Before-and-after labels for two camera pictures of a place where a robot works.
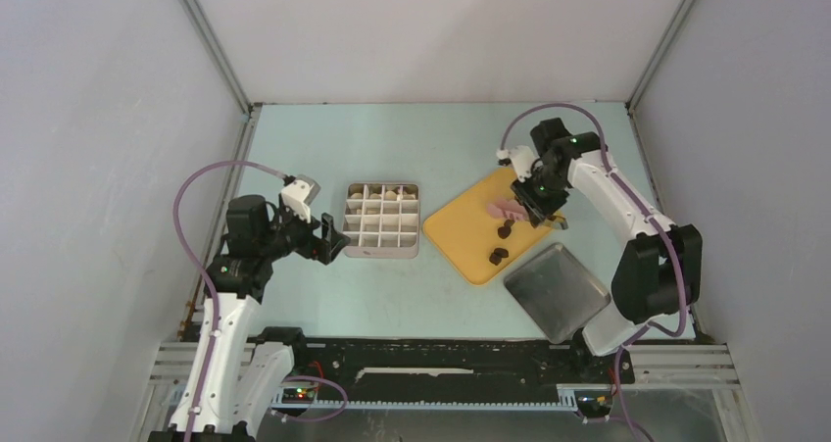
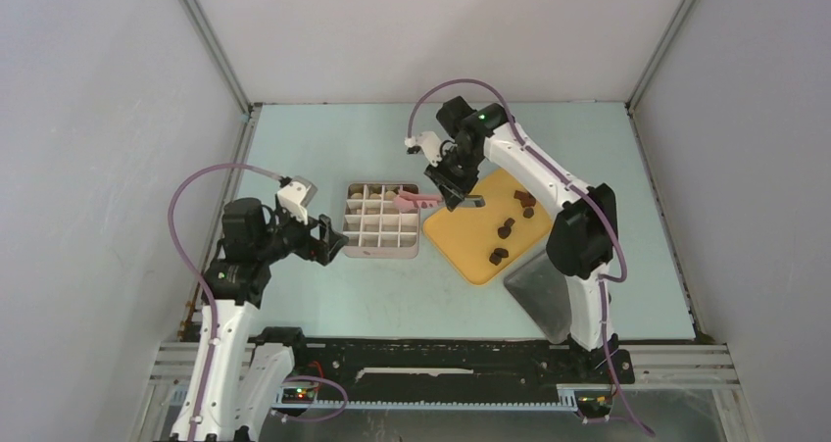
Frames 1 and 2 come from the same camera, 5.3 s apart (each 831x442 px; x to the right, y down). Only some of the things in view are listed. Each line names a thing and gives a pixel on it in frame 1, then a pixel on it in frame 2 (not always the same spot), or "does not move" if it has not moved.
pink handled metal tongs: x=502 y=209 → x=408 y=202
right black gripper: x=535 y=207 → x=453 y=195
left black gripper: x=324 y=248 does not move
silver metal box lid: x=558 y=291 does not move
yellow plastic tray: x=468 y=235 does not move
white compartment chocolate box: x=382 y=220 does not move
